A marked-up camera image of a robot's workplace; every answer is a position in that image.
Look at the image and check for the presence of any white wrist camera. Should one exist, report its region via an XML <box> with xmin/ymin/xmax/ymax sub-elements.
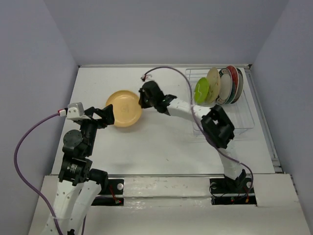
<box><xmin>140</xmin><ymin>74</ymin><xmax>150</xmax><ymax>82</ymax></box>
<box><xmin>67</xmin><ymin>102</ymin><xmax>90</xmax><ymax>121</ymax></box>

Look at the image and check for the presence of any large green rimmed lettered plate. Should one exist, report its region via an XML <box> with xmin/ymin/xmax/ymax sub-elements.
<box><xmin>217</xmin><ymin>68</ymin><xmax>232</xmax><ymax>105</ymax></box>

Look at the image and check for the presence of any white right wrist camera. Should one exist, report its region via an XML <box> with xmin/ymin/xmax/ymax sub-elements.
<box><xmin>140</xmin><ymin>74</ymin><xmax>150</xmax><ymax>82</ymax></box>

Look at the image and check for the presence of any white wire dish rack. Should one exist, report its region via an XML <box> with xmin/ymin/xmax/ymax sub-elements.
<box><xmin>185</xmin><ymin>68</ymin><xmax>255</xmax><ymax>136</ymax></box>

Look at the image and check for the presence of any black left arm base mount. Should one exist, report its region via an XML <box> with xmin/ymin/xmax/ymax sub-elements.
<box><xmin>91</xmin><ymin>178</ymin><xmax>124</xmax><ymax>207</ymax></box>

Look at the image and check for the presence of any lime green plate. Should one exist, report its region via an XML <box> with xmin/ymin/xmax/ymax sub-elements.
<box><xmin>194</xmin><ymin>77</ymin><xmax>210</xmax><ymax>104</ymax></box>

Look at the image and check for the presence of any small green red rimmed plate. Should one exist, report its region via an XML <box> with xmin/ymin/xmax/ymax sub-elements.
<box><xmin>234</xmin><ymin>69</ymin><xmax>244</xmax><ymax>103</ymax></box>

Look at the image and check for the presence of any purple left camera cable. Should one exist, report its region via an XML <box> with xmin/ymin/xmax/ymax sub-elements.
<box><xmin>14</xmin><ymin>110</ymin><xmax>86</xmax><ymax>235</ymax></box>

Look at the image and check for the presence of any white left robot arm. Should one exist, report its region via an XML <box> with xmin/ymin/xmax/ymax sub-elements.
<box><xmin>42</xmin><ymin>102</ymin><xmax>114</xmax><ymax>235</ymax></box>

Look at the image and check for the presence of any plain yellow plate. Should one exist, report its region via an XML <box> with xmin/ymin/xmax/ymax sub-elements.
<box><xmin>106</xmin><ymin>90</ymin><xmax>142</xmax><ymax>128</ymax></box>

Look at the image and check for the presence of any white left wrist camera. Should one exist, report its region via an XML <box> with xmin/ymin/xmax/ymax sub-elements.
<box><xmin>67</xmin><ymin>102</ymin><xmax>90</xmax><ymax>121</ymax></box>

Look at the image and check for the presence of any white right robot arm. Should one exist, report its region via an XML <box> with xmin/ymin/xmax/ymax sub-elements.
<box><xmin>139</xmin><ymin>81</ymin><xmax>246</xmax><ymax>192</ymax></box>

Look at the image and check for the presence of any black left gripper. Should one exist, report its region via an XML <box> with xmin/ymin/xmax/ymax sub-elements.
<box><xmin>79</xmin><ymin>103</ymin><xmax>115</xmax><ymax>155</ymax></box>

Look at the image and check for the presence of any red plate with teal flower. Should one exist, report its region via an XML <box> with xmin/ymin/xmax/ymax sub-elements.
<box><xmin>226</xmin><ymin>65</ymin><xmax>239</xmax><ymax>104</ymax></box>

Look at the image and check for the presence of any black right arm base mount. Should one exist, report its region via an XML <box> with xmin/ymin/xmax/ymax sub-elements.
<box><xmin>209</xmin><ymin>177</ymin><xmax>257</xmax><ymax>206</ymax></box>

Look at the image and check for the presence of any beige plate with bird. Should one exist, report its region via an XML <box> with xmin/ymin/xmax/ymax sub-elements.
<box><xmin>206</xmin><ymin>68</ymin><xmax>221</xmax><ymax>104</ymax></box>

